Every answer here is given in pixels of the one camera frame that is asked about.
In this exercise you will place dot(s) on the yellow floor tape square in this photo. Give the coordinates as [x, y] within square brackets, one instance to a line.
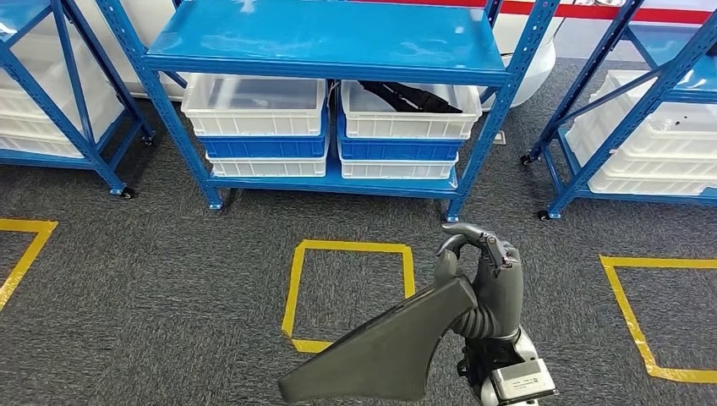
[294, 291]

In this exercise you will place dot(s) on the black car part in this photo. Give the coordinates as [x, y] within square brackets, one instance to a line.
[381, 347]

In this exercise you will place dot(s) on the white car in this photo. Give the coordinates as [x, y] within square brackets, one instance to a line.
[526, 73]

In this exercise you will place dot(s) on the red barrier belt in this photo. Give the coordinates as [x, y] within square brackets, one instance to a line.
[560, 11]

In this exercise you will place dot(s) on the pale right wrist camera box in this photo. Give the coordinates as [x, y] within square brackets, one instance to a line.
[524, 381]

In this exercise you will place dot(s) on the blue metal shelf rack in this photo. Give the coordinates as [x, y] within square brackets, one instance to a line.
[33, 84]
[325, 39]
[622, 129]

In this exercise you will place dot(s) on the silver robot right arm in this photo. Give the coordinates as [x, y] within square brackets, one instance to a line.
[476, 325]

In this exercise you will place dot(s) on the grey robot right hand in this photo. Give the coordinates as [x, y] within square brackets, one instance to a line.
[498, 286]

